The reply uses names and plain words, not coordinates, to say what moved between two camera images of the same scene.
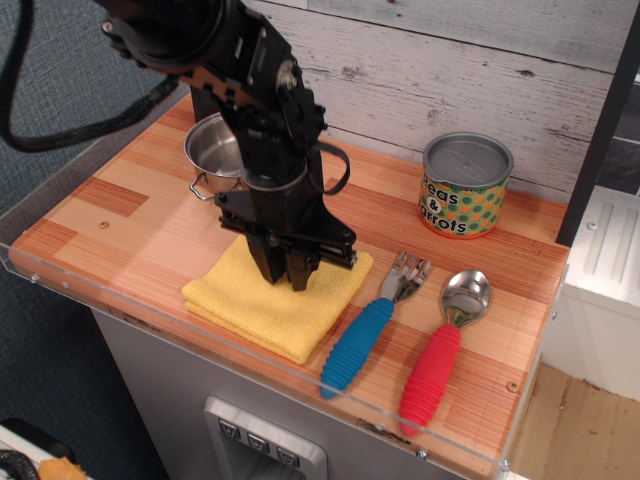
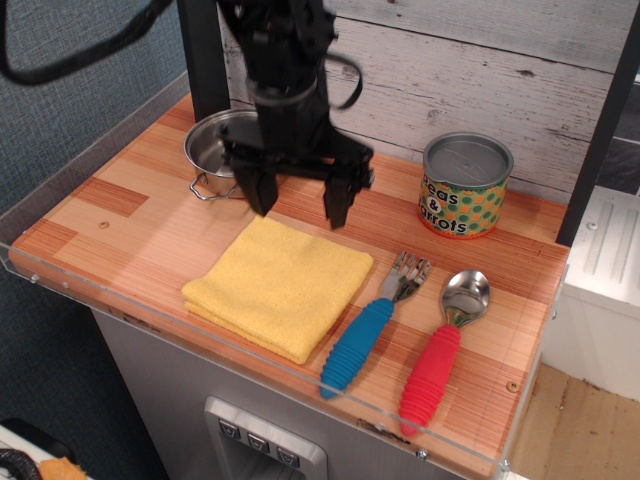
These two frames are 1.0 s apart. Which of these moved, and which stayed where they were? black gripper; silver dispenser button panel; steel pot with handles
Moved: black gripper
Stayed: steel pot with handles; silver dispenser button panel
